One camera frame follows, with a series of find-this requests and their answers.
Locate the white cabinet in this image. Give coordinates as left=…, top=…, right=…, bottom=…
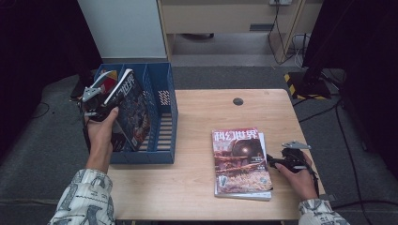
left=77, top=0, right=168, bottom=60

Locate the black hanging power cable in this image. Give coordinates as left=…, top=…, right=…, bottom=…
left=267, top=4, right=301, bottom=67

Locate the blue plastic file rack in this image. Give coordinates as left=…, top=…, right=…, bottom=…
left=93, top=61, right=179, bottom=166

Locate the dark cover magazine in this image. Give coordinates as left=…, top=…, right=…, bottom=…
left=104, top=68, right=151, bottom=153

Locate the grey tape strip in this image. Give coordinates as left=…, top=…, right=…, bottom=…
left=319, top=193, right=337, bottom=203

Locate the light wooden desk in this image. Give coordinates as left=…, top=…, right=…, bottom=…
left=156, top=0, right=325, bottom=64

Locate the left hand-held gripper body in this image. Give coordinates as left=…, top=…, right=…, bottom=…
left=82, top=86, right=114, bottom=122

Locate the white cable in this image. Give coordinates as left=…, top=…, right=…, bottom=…
left=290, top=32, right=312, bottom=69

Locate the person's right hand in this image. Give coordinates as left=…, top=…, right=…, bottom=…
left=274, top=153, right=318, bottom=202

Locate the person's left hand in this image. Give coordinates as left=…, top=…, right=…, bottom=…
left=85, top=107, right=120, bottom=163

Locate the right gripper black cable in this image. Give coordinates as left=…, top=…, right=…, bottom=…
left=304, top=162, right=321, bottom=199

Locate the black curtain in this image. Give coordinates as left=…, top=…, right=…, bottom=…
left=301, top=0, right=398, bottom=173
left=0, top=0, right=103, bottom=158

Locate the black floor cable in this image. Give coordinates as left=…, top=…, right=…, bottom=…
left=335, top=104, right=366, bottom=225
left=298, top=102, right=342, bottom=124
left=331, top=199, right=398, bottom=210
left=31, top=101, right=51, bottom=120

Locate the red cover magazine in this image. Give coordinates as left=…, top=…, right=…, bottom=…
left=211, top=127, right=273, bottom=198

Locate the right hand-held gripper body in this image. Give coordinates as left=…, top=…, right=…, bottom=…
left=280, top=140, right=312, bottom=173

